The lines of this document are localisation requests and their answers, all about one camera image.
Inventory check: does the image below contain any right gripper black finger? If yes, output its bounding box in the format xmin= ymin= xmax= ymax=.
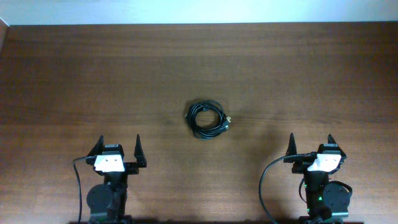
xmin=285 ymin=133 xmax=297 ymax=156
xmin=327 ymin=134 xmax=346 ymax=157

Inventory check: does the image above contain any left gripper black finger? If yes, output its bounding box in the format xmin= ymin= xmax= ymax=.
xmin=134 ymin=134 xmax=147 ymax=168
xmin=87 ymin=135 xmax=104 ymax=157

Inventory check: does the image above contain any black USB cable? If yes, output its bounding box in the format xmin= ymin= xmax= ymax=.
xmin=183 ymin=100 xmax=233 ymax=141

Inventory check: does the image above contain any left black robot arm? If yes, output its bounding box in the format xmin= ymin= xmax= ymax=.
xmin=86 ymin=136 xmax=147 ymax=224

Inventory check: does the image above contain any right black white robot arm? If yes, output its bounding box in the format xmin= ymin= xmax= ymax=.
xmin=284 ymin=134 xmax=353 ymax=224

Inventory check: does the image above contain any right camera black cable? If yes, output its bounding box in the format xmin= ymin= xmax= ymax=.
xmin=258 ymin=152 xmax=318 ymax=224

